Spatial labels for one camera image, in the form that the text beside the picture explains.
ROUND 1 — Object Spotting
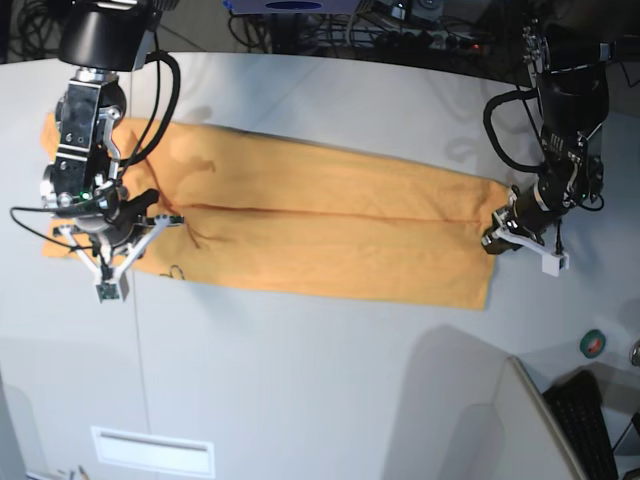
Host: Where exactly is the green tape roll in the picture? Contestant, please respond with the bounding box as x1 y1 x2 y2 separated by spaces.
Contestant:
579 329 607 359

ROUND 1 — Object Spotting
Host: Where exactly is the orange yellow t-shirt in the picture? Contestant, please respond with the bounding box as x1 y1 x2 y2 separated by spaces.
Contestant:
38 112 509 312

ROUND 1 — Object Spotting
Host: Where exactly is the black keyboard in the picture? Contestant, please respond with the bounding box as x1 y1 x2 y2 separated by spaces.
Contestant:
543 370 619 480

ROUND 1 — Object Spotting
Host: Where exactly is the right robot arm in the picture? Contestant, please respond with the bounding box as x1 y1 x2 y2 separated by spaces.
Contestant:
40 1 180 248

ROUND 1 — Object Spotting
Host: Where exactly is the white paper label on table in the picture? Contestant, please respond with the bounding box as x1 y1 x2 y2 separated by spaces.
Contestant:
91 426 216 479

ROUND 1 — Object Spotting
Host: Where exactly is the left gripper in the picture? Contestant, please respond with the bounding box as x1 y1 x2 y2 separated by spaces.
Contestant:
481 182 565 254

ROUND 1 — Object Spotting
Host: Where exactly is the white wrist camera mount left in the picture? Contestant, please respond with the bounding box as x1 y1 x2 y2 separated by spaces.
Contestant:
482 206 570 277

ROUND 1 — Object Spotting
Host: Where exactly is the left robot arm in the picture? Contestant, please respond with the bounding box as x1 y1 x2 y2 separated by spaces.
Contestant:
481 17 615 255

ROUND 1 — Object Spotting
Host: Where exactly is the black power strip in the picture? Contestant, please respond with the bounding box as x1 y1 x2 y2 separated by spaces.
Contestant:
374 30 491 54

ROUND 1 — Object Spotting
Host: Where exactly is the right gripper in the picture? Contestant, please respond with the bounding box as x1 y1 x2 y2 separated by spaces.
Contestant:
42 187 160 250

